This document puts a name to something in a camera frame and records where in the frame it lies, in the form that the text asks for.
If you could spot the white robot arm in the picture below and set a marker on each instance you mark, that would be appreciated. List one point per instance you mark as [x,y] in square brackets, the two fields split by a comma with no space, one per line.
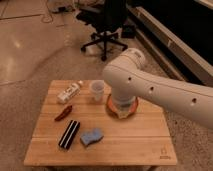
[128,80]

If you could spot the translucent plastic cup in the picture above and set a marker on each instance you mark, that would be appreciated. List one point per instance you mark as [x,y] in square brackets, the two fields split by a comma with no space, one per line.
[96,88]

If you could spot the orange ceramic bowl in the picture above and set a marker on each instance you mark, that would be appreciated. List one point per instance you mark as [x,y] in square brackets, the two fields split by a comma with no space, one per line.
[121,111]

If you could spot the black and white eraser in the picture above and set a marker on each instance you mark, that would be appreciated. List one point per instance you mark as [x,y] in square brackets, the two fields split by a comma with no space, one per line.
[69,134]

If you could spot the white plastic bottle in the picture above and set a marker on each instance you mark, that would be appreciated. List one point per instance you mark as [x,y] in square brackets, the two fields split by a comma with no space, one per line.
[69,92]

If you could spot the wooden table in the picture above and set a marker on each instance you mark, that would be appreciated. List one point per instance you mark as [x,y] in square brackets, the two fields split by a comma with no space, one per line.
[140,139]

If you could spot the small black box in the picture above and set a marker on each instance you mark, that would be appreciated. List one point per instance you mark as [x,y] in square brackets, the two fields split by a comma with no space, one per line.
[128,31]

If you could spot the black office chair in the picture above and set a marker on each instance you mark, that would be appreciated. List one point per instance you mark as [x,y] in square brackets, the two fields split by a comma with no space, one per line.
[106,18]

